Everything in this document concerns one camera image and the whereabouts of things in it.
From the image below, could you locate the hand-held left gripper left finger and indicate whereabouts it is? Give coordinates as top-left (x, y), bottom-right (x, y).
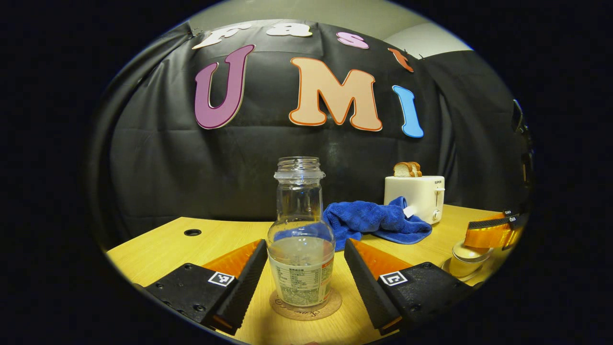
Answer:
top-left (144, 239), bottom-right (269, 336)

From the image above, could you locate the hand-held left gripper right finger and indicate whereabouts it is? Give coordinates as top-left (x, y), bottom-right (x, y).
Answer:
top-left (344, 238), bottom-right (479, 336)

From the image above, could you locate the cream teacup lid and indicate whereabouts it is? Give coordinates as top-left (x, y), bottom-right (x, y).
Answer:
top-left (453, 240), bottom-right (494, 264)

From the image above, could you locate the round cork coaster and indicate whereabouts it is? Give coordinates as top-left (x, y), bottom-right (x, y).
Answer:
top-left (269, 287), bottom-right (343, 321)

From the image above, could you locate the cream ceramic teacup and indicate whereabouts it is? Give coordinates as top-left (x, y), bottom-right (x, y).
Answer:
top-left (449, 256), bottom-right (490, 279)

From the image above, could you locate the clear plastic water bottle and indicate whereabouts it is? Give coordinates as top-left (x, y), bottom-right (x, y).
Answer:
top-left (267, 157), bottom-right (336, 308)

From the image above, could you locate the cream ceramic saucer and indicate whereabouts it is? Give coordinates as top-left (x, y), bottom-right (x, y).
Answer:
top-left (442, 258), bottom-right (485, 282)

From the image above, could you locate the blue towel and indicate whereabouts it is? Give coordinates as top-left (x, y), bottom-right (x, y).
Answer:
top-left (322, 196), bottom-right (432, 252)

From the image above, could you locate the white toaster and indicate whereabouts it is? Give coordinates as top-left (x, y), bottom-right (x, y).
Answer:
top-left (384, 175), bottom-right (445, 225)

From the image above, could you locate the black backdrop cloth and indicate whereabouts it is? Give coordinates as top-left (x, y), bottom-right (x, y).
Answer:
top-left (89, 18), bottom-right (534, 250)

